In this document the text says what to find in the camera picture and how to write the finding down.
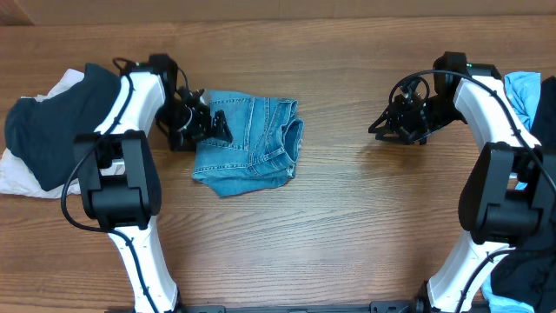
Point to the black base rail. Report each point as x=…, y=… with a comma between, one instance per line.
x=295, y=309

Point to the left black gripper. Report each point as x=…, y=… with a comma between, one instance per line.
x=200, y=128

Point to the light blue denim jeans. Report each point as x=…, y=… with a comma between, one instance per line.
x=264, y=152

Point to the black garment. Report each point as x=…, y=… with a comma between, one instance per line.
x=531, y=279

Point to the dark navy folded shirt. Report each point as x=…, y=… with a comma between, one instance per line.
x=41, y=133

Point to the light blue shirt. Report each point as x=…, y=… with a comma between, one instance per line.
x=523, y=92

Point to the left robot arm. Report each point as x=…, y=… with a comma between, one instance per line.
x=117, y=176

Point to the white crumpled cloth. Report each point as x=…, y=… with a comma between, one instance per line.
x=16, y=178

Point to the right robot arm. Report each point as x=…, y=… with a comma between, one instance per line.
x=509, y=196

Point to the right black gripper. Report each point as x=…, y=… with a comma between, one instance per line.
x=399, y=119

